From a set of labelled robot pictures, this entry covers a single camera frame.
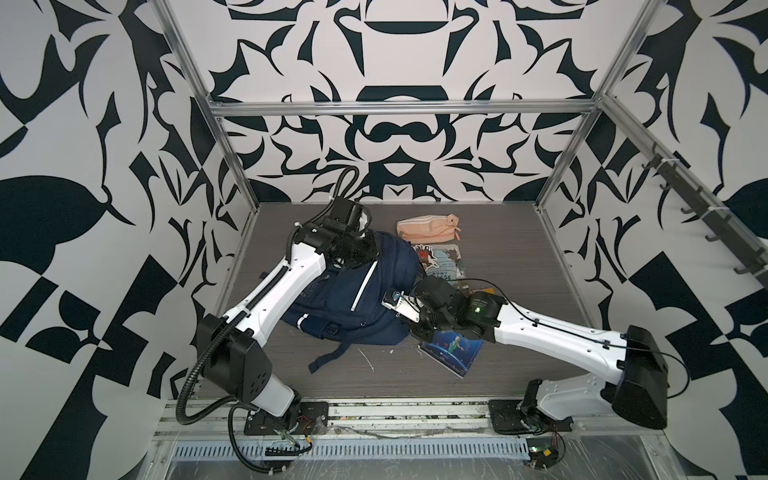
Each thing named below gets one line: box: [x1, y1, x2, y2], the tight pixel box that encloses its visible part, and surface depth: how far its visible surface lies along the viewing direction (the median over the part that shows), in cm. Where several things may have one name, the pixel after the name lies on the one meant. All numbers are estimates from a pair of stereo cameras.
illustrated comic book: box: [412, 243, 466, 289], surface depth 106 cm
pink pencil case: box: [397, 214, 462, 244], surface depth 113 cm
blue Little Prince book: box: [417, 330, 484, 379], surface depth 85 cm
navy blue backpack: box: [282, 231, 420, 373], surface depth 79 cm
